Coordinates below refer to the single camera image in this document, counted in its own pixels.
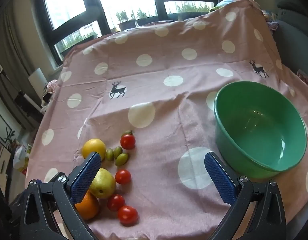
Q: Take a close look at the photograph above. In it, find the red cherry tomato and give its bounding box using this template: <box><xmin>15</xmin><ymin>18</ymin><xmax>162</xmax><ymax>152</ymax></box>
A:
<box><xmin>117</xmin><ymin>205</ymin><xmax>139</xmax><ymax>225</ymax></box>
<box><xmin>120</xmin><ymin>133</ymin><xmax>136</xmax><ymax>150</ymax></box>
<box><xmin>115</xmin><ymin>169</ymin><xmax>132</xmax><ymax>185</ymax></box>
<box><xmin>107</xmin><ymin>194</ymin><xmax>125</xmax><ymax>211</ymax></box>

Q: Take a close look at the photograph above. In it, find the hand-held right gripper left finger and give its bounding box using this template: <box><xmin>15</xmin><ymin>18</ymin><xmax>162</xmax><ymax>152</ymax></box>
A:
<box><xmin>24</xmin><ymin>152</ymin><xmax>102</xmax><ymax>240</ymax></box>

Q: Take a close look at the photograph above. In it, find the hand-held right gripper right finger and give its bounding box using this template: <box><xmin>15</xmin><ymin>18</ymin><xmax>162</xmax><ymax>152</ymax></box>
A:
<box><xmin>204</xmin><ymin>151</ymin><xmax>287</xmax><ymax>240</ymax></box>

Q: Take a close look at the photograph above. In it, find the orange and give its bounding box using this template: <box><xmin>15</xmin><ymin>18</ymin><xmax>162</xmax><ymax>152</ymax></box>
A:
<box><xmin>75</xmin><ymin>191</ymin><xmax>100</xmax><ymax>220</ymax></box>

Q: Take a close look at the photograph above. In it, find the teal patterned cloth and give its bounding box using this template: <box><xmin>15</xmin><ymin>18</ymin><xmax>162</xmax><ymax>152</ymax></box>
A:
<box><xmin>210</xmin><ymin>0</ymin><xmax>232</xmax><ymax>12</ymax></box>

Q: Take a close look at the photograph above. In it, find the white cylinder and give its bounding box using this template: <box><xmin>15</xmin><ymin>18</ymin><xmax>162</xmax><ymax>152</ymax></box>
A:
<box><xmin>28</xmin><ymin>68</ymin><xmax>48</xmax><ymax>98</ymax></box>

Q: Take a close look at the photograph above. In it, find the red patterned fabric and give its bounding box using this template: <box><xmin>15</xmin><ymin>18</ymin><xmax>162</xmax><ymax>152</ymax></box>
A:
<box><xmin>297</xmin><ymin>69</ymin><xmax>308</xmax><ymax>88</ymax></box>

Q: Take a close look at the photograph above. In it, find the colourful plastic bag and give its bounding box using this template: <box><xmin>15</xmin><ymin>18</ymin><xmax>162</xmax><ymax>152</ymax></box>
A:
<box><xmin>13</xmin><ymin>144</ymin><xmax>32</xmax><ymax>175</ymax></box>

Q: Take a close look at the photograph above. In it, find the green plastic bowl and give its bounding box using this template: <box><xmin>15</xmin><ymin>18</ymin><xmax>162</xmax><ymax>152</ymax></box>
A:
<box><xmin>213</xmin><ymin>81</ymin><xmax>307</xmax><ymax>179</ymax></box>

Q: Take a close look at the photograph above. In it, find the pink polka-dot deer tablecloth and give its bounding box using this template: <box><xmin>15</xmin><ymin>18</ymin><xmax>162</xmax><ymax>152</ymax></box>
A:
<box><xmin>25</xmin><ymin>0</ymin><xmax>308</xmax><ymax>240</ymax></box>

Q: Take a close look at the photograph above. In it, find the potted green plant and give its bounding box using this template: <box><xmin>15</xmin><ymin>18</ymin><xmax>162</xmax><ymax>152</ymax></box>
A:
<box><xmin>135</xmin><ymin>8</ymin><xmax>158</xmax><ymax>27</ymax></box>
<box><xmin>116</xmin><ymin>10</ymin><xmax>136</xmax><ymax>32</ymax></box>

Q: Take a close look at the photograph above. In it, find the grey sofa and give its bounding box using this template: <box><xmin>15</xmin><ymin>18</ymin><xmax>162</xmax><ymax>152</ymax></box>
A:
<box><xmin>269</xmin><ymin>0</ymin><xmax>308</xmax><ymax>88</ymax></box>

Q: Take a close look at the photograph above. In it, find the round yellow citrus fruit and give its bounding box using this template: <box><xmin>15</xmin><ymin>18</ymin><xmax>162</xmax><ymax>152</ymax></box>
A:
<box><xmin>81</xmin><ymin>138</ymin><xmax>106</xmax><ymax>161</ymax></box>

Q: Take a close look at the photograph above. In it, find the long planter with plants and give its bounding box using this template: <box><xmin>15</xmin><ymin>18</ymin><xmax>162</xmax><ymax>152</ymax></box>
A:
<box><xmin>166</xmin><ymin>1</ymin><xmax>216</xmax><ymax>21</ymax></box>

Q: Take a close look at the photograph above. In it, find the black-framed window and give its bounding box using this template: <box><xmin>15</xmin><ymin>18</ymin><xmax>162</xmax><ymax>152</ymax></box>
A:
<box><xmin>34</xmin><ymin>0</ymin><xmax>218</xmax><ymax>67</ymax></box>

